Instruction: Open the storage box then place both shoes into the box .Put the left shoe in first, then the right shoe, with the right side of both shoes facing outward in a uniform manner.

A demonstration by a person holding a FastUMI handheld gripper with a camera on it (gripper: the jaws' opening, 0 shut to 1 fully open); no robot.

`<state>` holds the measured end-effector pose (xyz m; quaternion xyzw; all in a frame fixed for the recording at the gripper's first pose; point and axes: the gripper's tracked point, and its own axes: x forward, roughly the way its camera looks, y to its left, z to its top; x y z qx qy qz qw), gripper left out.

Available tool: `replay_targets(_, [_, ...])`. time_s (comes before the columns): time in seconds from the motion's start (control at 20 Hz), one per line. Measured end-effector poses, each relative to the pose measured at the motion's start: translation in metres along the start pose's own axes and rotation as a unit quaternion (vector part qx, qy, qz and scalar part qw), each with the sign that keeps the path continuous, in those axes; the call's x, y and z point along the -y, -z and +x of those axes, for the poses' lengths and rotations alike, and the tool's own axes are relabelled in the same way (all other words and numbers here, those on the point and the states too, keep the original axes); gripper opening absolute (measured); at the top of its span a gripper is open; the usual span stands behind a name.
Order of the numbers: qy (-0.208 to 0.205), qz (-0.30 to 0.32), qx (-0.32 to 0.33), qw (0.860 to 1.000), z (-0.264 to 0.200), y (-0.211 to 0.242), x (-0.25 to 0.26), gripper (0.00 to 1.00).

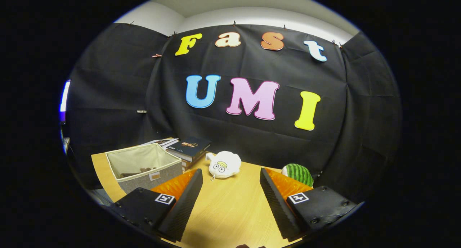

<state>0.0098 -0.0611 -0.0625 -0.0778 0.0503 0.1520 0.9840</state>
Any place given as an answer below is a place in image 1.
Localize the grey fabric storage box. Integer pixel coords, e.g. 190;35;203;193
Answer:
106;144;183;195

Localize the white cover book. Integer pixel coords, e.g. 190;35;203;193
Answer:
140;137;179;150

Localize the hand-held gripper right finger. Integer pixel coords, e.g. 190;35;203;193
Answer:
259;167;364;242

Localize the watermelon slice plush toy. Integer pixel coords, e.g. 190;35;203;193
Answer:
281;164;314;188

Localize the white cartoon-face plush toy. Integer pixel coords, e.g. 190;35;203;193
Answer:
206;151;242;180

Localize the dark cover book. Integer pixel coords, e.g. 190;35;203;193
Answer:
166;137;212;163

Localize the brown cover book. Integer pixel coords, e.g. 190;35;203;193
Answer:
180;153;208;171

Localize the computer monitor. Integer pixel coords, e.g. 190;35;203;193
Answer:
59;80;72;124

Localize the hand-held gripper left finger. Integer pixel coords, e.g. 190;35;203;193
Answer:
107;168;204;243

